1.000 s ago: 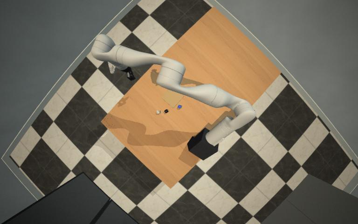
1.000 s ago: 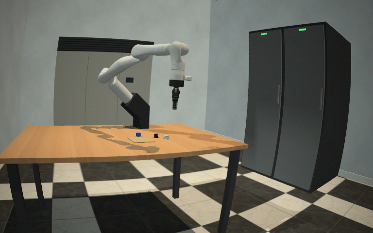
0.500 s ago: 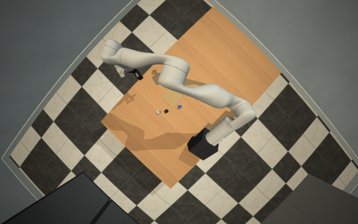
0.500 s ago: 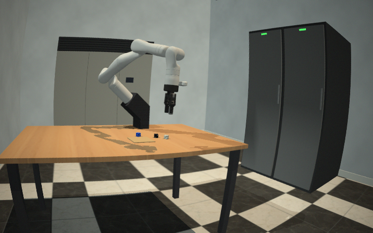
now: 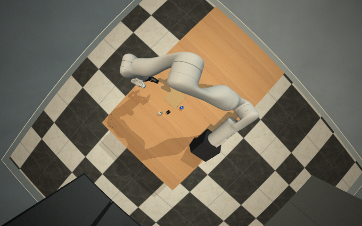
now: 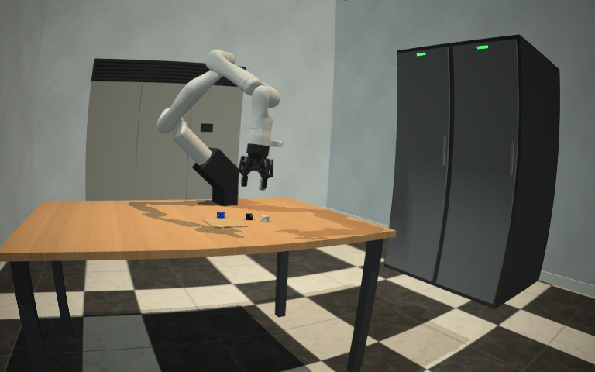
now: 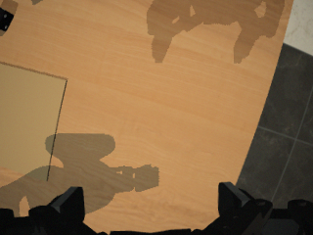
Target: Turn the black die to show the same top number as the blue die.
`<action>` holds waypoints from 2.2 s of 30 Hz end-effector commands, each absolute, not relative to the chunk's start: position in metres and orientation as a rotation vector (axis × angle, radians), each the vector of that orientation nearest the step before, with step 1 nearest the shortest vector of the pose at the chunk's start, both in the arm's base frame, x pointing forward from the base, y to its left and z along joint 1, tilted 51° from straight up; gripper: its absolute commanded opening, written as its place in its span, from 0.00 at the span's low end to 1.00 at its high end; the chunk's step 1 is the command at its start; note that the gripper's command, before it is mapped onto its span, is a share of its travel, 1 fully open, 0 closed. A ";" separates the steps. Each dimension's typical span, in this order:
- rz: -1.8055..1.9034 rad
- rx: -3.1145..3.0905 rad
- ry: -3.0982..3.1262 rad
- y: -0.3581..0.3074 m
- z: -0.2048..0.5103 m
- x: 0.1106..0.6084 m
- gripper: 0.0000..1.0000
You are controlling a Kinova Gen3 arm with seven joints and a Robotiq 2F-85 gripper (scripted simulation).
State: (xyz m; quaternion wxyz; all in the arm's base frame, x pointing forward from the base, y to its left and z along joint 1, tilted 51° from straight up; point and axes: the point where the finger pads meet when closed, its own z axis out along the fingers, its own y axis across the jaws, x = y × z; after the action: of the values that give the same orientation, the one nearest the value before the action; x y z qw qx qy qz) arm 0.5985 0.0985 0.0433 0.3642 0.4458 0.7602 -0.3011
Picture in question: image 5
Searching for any beige flat mat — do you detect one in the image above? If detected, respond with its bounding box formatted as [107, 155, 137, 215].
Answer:
[163, 88, 186, 109]

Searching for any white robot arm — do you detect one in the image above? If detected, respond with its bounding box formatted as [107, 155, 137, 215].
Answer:
[120, 52, 259, 147]

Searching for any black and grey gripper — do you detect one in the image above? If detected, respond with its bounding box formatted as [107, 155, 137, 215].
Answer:
[144, 77, 159, 84]

